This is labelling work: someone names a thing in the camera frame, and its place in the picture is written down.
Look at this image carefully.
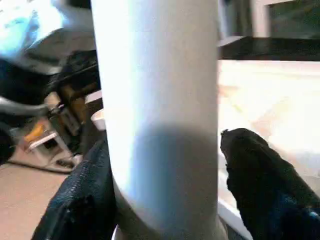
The white plastic table leg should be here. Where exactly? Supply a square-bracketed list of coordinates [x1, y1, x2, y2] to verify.
[90, 0, 229, 240]

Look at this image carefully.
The white glass-door cabinet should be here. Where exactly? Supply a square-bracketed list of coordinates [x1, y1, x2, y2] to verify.
[218, 0, 320, 39]

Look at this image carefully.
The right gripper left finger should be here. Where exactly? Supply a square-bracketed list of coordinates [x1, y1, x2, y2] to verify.
[31, 137, 119, 240]

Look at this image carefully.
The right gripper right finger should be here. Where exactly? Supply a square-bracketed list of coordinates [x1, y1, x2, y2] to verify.
[219, 128, 320, 240]

